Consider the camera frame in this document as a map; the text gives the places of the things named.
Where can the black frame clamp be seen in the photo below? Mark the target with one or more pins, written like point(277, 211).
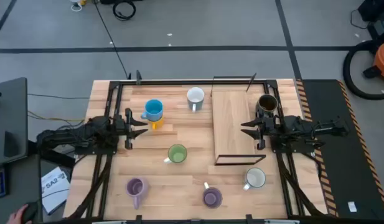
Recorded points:
point(249, 218)
point(138, 218)

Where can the white printed booklet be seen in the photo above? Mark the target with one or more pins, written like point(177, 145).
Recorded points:
point(54, 189)

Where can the dark mug brown inside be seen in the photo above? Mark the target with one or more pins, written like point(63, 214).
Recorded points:
point(268, 102)

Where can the black computer mouse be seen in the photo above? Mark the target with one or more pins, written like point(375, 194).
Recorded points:
point(31, 211)

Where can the black equipment box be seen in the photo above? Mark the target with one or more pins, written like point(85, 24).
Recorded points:
point(378, 15)

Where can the wooden shelf black metal frame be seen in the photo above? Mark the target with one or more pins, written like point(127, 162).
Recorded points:
point(230, 124)

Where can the dark grey low desk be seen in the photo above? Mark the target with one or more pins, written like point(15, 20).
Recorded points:
point(17, 186)

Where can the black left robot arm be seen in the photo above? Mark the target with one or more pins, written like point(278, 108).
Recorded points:
point(86, 134)

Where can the blue mug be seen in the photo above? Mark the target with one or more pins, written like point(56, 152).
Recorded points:
point(154, 109)

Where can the black mat hazard-stripe edges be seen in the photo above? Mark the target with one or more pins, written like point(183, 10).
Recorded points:
point(335, 174)

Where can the white label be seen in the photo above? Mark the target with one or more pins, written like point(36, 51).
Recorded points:
point(352, 207)

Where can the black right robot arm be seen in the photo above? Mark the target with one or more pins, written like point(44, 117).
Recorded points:
point(303, 129)

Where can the white mug dark stripes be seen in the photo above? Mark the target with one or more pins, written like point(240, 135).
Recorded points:
point(255, 178)

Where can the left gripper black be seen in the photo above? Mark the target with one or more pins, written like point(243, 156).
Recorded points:
point(128, 130)

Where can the person's hand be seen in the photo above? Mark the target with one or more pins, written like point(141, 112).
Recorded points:
point(15, 217)

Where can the black upright post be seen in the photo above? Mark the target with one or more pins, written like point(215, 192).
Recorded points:
point(138, 77)

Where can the pink ribbed mug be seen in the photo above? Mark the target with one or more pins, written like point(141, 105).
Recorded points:
point(136, 188)

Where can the yellow mug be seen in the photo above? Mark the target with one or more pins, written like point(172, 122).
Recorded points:
point(157, 124)

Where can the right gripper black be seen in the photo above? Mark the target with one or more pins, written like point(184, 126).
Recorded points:
point(262, 137)

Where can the black table frame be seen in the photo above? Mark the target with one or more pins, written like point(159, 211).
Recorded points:
point(194, 82)

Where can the grey-teal mug white inside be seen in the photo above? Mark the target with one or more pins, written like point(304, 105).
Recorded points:
point(195, 95)

